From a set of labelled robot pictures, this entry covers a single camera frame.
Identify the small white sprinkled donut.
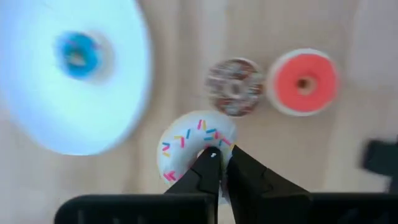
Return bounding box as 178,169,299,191
156,110,239,188

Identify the white round plate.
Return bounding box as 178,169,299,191
0,0,153,156

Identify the small red frosted donut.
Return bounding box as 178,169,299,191
266,48,340,118

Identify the small blue frosted donut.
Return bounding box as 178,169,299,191
53,30,114,85

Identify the small chocolate sprinkled donut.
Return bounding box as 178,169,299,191
204,57,265,118

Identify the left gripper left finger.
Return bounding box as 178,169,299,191
164,145,223,196

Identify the black hooked frame bracket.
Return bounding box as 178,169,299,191
362,136,398,195

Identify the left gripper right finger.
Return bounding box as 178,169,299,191
226,144,312,224

